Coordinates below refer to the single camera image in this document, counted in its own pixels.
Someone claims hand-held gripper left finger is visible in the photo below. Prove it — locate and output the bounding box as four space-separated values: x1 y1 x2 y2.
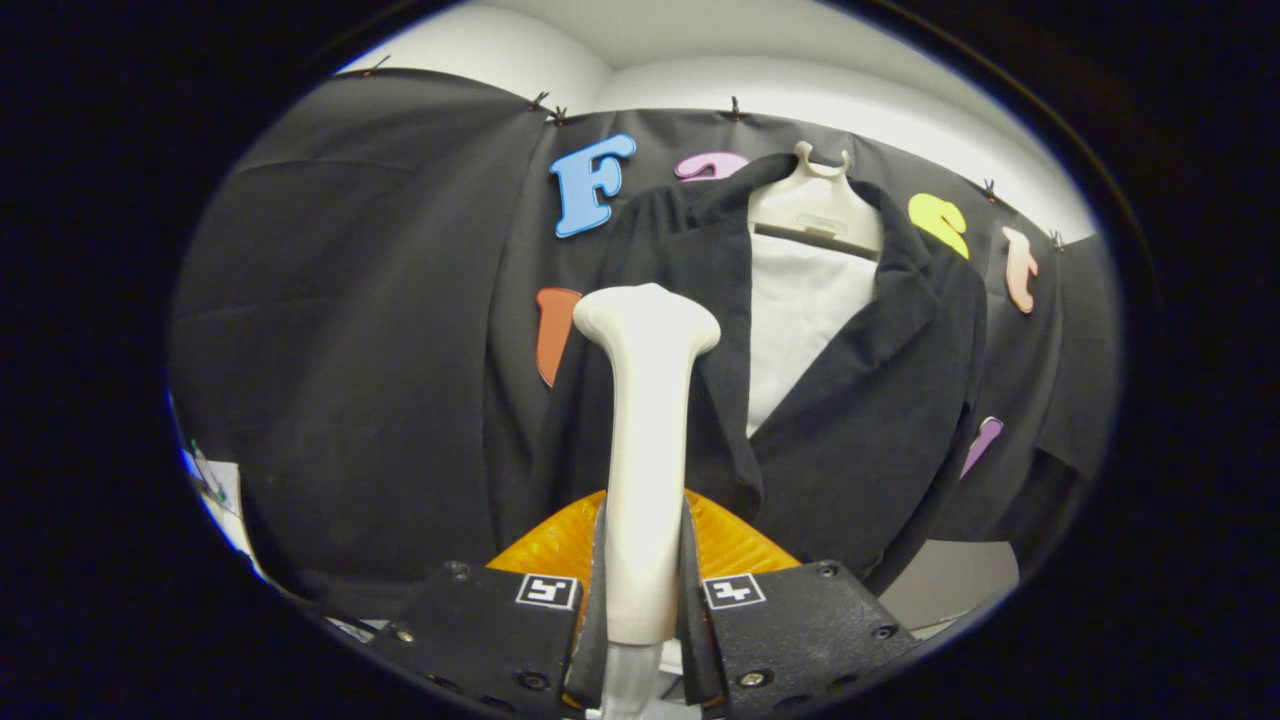
365 490 608 720

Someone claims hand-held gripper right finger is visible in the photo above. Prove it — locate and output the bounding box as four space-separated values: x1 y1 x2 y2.
683 488 921 720

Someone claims black suit jacket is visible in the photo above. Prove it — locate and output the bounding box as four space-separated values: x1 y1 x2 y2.
480 152 991 596

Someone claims white garment steamer head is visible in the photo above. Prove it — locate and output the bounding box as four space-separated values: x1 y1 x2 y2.
573 283 722 647

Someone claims grey beige cabinet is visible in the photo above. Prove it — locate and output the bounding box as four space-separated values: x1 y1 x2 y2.
880 540 1021 631

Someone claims white paper sheet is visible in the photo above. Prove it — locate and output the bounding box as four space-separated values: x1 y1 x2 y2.
180 440 263 576

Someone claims black backdrop cloth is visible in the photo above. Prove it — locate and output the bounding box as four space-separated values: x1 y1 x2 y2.
168 68 1121 621

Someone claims row of black cloth clips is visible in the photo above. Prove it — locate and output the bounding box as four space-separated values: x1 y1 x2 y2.
362 55 1066 251

